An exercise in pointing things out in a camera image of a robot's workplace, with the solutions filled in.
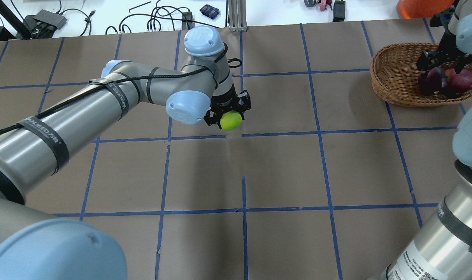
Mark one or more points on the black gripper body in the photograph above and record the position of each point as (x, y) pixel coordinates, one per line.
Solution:
(447, 43)
(224, 101)

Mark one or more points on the green apple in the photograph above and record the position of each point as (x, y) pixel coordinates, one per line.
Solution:
(230, 120)

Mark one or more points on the red yellow apple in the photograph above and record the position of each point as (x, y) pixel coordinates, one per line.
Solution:
(459, 83)

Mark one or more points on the dark red apple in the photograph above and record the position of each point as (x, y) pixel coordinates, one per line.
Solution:
(434, 83)

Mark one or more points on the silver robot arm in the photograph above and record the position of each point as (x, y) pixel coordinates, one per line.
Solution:
(38, 246)
(442, 249)

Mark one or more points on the wicker basket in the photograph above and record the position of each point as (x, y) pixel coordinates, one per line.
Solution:
(414, 75)

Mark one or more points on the orange object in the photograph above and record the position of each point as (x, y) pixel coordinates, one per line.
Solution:
(421, 8)

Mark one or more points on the grey usb hub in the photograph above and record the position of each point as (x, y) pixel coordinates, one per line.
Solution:
(44, 24)

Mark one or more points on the black monitor stand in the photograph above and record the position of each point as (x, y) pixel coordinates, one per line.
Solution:
(18, 25)

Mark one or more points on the aluminium frame post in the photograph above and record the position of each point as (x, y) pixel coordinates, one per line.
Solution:
(237, 21)

